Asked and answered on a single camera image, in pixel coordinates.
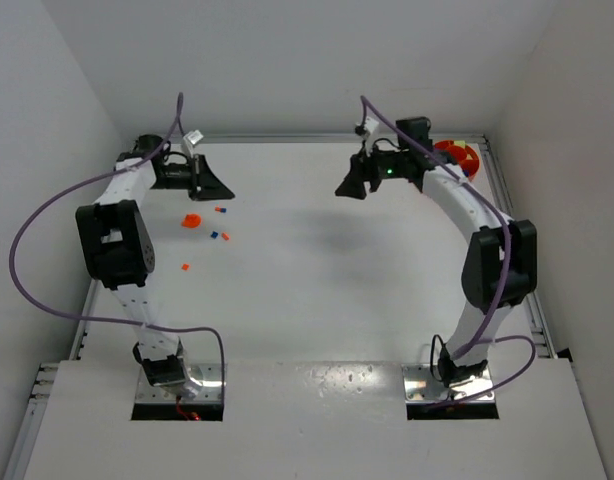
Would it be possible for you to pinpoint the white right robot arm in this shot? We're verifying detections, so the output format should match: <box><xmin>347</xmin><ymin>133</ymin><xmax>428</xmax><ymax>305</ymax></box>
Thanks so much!
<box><xmin>335</xmin><ymin>117</ymin><xmax>537</xmax><ymax>386</ymax></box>

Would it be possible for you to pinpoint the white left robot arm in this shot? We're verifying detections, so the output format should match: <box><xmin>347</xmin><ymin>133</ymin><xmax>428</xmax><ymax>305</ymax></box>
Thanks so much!
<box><xmin>76</xmin><ymin>130</ymin><xmax>235</xmax><ymax>396</ymax></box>

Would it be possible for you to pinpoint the orange round lego piece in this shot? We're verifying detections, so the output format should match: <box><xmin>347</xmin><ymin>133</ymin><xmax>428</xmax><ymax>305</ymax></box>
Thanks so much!
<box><xmin>181</xmin><ymin>214</ymin><xmax>202</xmax><ymax>229</ymax></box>

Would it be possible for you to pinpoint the orange divided round container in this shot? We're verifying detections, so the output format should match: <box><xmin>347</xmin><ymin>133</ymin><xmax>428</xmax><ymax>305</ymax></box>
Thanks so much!
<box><xmin>434</xmin><ymin>140</ymin><xmax>481</xmax><ymax>181</ymax></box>

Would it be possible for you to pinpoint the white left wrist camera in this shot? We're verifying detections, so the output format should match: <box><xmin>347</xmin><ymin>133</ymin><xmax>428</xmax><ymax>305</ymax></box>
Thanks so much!
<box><xmin>181</xmin><ymin>130</ymin><xmax>204</xmax><ymax>157</ymax></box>

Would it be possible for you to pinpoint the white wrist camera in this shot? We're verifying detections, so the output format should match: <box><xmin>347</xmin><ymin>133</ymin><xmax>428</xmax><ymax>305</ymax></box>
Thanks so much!
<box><xmin>354</xmin><ymin>116</ymin><xmax>380</xmax><ymax>141</ymax></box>
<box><xmin>181</xmin><ymin>130</ymin><xmax>204</xmax><ymax>157</ymax></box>

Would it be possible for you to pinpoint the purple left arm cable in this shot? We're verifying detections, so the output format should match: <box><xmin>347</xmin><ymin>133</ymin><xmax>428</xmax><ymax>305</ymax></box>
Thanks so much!
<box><xmin>9</xmin><ymin>92</ymin><xmax>226</xmax><ymax>396</ymax></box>

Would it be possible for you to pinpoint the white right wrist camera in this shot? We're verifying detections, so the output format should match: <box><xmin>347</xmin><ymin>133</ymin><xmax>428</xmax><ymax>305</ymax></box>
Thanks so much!
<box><xmin>354</xmin><ymin>116</ymin><xmax>380</xmax><ymax>141</ymax></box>

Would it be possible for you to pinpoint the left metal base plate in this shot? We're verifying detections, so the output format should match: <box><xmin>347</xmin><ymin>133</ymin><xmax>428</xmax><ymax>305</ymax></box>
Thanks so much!
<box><xmin>134</xmin><ymin>361</ymin><xmax>223</xmax><ymax>405</ymax></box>

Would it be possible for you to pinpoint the metal base plate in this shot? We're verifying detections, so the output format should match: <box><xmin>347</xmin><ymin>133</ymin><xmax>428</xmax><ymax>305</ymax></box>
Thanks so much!
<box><xmin>134</xmin><ymin>361</ymin><xmax>223</xmax><ymax>405</ymax></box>
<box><xmin>401</xmin><ymin>362</ymin><xmax>497</xmax><ymax>404</ymax></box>

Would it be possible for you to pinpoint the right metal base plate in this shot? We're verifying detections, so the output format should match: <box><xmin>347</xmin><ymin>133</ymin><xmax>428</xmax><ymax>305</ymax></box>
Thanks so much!
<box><xmin>401</xmin><ymin>362</ymin><xmax>497</xmax><ymax>404</ymax></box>

